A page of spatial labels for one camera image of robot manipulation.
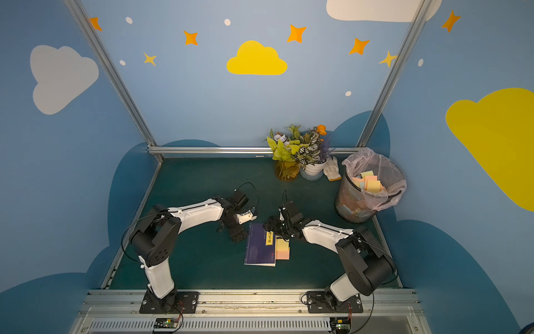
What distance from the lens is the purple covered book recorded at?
0.85 meters

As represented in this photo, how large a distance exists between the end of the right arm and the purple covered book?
0.06 meters

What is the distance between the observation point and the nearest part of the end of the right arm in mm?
682
